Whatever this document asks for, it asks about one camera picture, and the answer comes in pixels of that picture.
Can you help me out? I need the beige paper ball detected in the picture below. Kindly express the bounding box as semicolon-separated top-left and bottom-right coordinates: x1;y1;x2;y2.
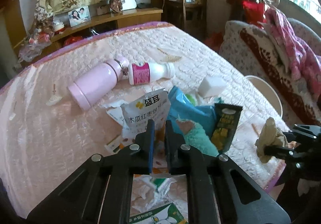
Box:
255;117;288;164

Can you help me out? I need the white snack bag chinese text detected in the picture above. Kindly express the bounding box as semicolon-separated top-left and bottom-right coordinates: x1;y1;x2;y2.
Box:
120;88;172;159

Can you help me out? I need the white round trash bin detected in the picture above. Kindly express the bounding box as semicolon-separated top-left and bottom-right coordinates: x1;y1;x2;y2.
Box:
245;75;283;117

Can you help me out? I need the green white paper packet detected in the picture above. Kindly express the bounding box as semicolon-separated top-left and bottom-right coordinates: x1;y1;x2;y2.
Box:
129;203;188;224

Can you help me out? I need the black yellow snack wrapper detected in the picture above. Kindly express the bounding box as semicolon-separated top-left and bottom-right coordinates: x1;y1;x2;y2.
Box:
211;103;243;154

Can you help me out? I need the pink floral blanket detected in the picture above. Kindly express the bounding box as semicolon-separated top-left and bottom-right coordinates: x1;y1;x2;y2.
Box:
265;8;320;100

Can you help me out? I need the pink quilted mattress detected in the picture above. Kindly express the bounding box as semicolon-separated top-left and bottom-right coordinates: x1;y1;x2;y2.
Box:
1;22;288;217

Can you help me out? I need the blue plastic wrapper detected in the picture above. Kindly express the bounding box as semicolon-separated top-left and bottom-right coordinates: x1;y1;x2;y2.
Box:
167;86;217;137

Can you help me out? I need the floral covered sofa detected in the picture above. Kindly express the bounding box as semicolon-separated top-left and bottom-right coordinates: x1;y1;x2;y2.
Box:
219;20;320;126

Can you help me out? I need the pink thermos bottle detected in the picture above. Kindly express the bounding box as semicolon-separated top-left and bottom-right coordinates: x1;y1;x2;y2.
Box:
67;56;129;111

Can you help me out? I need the small white tassel ornament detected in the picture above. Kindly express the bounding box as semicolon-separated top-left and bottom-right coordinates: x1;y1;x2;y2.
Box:
46;84;63;106

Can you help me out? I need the white bottle magenta label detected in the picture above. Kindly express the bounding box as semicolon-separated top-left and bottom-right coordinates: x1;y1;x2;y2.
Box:
128;63;175;85

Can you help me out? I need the red hanging garment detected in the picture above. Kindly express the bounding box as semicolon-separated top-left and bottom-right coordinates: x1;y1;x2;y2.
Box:
226;0;265;28

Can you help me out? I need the wooden chair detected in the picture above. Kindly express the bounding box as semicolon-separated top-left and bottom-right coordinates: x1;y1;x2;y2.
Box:
163;0;207;41

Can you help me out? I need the framed couple photo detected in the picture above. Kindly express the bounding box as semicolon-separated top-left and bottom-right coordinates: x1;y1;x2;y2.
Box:
68;5;91;27

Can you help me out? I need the white teapot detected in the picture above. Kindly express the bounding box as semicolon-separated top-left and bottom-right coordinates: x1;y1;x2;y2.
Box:
121;0;137;11

